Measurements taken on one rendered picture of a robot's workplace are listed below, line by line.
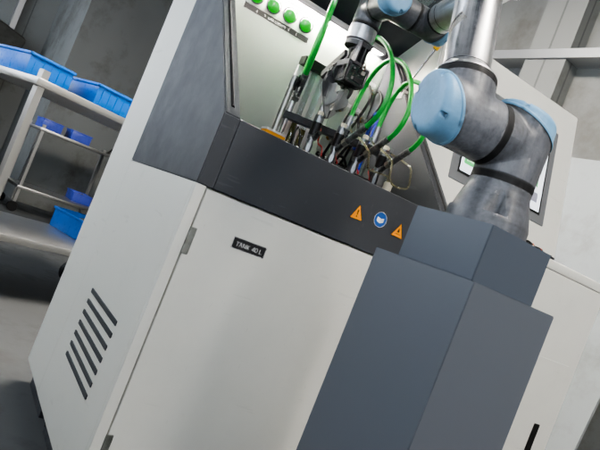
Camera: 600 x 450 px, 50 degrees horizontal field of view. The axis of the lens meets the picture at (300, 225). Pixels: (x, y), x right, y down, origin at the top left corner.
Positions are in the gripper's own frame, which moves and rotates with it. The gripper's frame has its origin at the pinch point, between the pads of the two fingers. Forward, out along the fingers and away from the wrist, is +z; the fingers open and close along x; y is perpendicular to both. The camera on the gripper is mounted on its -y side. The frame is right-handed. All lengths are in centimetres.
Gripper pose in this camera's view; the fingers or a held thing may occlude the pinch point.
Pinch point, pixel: (327, 113)
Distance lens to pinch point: 175.0
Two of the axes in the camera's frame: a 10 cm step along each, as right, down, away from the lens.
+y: 4.7, 1.5, -8.7
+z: -3.6, 9.3, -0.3
